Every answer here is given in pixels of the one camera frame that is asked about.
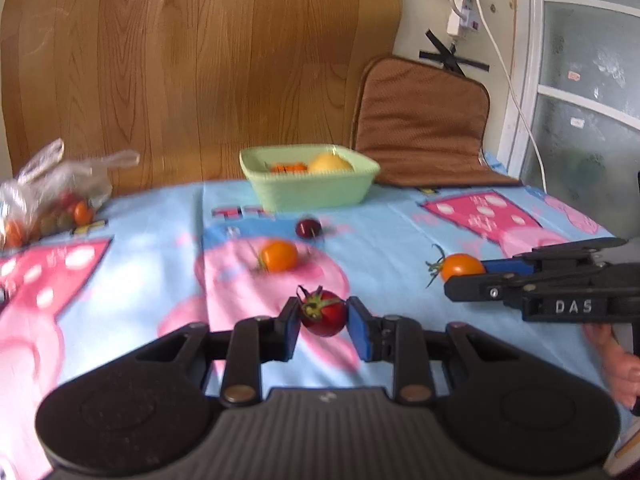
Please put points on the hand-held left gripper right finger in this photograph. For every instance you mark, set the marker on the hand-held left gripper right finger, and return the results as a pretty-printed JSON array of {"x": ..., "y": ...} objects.
[{"x": 359, "y": 332}]

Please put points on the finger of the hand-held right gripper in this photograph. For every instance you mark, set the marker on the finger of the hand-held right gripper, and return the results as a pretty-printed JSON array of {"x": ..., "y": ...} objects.
[
  {"x": 475, "y": 287},
  {"x": 505, "y": 266}
]

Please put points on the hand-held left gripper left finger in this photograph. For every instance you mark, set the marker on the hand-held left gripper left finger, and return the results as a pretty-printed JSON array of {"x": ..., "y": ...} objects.
[{"x": 291, "y": 330}]

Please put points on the orange cherry tomato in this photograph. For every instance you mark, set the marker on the orange cherry tomato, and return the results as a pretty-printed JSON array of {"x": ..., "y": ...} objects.
[
  {"x": 462, "y": 266},
  {"x": 279, "y": 256}
]

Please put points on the red cherry tomato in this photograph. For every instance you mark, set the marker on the red cherry tomato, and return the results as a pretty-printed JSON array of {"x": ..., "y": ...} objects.
[{"x": 325, "y": 315}]

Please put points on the light green plastic basket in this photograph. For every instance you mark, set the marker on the light green plastic basket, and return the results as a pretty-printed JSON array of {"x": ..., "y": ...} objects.
[{"x": 310, "y": 192}]

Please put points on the orange mandarin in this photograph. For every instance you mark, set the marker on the orange mandarin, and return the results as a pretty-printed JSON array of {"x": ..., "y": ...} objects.
[{"x": 287, "y": 167}]

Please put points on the person's right hand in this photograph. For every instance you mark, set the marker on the person's right hand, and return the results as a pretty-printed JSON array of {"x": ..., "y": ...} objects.
[{"x": 617, "y": 367}]

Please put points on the dark purple cherry tomato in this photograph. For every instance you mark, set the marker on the dark purple cherry tomato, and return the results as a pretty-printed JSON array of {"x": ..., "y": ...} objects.
[{"x": 307, "y": 228}]

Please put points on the brown seat cushion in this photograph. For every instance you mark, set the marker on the brown seat cushion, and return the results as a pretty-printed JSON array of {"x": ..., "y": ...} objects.
[{"x": 420, "y": 125}]

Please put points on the yellow lemon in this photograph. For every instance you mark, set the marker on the yellow lemon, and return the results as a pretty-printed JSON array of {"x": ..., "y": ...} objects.
[{"x": 330, "y": 163}]

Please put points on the printed blanket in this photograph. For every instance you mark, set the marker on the printed blanket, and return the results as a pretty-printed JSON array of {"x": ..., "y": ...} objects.
[{"x": 125, "y": 280}]

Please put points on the white framed frosted glass door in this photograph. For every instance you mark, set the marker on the white framed frosted glass door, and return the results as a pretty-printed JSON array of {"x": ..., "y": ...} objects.
[{"x": 585, "y": 85}]

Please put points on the black tape cross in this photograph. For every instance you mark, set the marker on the black tape cross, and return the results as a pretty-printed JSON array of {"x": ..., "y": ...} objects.
[{"x": 452, "y": 57}]

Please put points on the clear plastic bag of tomatoes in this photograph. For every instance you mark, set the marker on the clear plastic bag of tomatoes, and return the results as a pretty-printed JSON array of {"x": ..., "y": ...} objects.
[{"x": 55, "y": 195}]

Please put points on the wood pattern board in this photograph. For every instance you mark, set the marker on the wood pattern board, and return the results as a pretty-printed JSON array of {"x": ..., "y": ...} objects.
[{"x": 200, "y": 70}]

